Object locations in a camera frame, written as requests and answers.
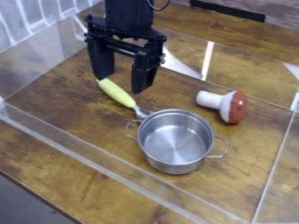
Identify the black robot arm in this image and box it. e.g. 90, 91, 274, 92
84, 0, 169, 94

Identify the green handled metal spoon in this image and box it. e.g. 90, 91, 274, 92
98, 79, 153, 120

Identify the black bar in background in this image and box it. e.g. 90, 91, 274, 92
190, 0, 267, 23

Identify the small steel pot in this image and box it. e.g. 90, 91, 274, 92
126, 108, 230, 175

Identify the clear acrylic enclosure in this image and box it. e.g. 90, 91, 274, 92
0, 4, 299, 224

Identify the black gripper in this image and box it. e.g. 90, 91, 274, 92
84, 15, 167, 95

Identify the toy mushroom red cap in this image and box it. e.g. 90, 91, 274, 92
197, 91, 249, 124

